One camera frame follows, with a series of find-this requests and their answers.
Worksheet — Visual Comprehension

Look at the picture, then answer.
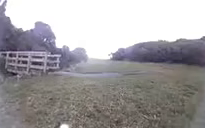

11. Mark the low dark tree line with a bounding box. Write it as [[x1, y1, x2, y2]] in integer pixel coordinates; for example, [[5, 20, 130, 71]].
[[109, 13, 205, 67]]

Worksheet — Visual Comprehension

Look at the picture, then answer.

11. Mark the robot's own part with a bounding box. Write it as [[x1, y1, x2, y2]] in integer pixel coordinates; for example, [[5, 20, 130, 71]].
[[59, 123, 70, 128]]

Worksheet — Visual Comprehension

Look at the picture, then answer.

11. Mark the pale wooden railing bridge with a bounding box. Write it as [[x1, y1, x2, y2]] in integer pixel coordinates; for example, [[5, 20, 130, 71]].
[[0, 50, 62, 76]]

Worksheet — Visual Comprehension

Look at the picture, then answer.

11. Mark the grey paved path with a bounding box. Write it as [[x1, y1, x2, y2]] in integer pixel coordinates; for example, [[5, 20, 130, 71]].
[[51, 70, 148, 79]]

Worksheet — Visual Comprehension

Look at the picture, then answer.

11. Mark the wood of dark trees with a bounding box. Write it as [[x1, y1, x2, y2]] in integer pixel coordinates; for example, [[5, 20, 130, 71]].
[[0, 0, 90, 70]]

